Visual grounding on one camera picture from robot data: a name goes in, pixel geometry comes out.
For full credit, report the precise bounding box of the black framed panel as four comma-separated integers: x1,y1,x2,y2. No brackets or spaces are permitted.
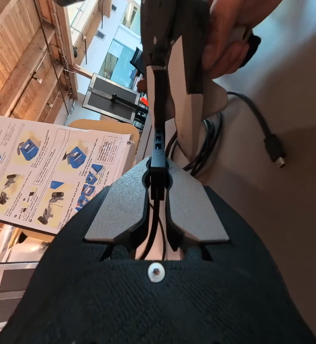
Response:
0,262,39,332
82,73,141,125

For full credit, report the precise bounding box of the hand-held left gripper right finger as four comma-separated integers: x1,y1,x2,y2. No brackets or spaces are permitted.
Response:
165,157,231,250

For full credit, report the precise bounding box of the white board ledge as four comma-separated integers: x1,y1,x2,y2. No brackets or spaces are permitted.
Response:
126,138,140,178

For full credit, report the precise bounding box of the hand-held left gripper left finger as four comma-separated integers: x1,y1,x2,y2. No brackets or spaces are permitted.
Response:
84,157,151,241

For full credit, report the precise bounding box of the instruction sheet on wooden stand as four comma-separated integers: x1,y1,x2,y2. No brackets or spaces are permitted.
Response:
18,120,140,243

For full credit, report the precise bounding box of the wire page holder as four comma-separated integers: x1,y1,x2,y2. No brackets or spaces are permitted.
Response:
104,134,133,146

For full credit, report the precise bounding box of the black USB hub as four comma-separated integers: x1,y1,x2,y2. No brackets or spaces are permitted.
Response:
150,124,167,200

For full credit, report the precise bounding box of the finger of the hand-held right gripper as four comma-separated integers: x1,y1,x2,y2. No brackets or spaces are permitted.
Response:
169,35,205,165
146,64,170,128

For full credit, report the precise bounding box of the person's right hand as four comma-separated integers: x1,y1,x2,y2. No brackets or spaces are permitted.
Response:
203,0,284,79

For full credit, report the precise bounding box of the printed instruction sheet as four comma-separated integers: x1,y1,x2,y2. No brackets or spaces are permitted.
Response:
0,115,133,235

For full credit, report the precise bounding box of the thick black USB cable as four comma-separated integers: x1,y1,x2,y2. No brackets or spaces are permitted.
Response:
166,91,286,176

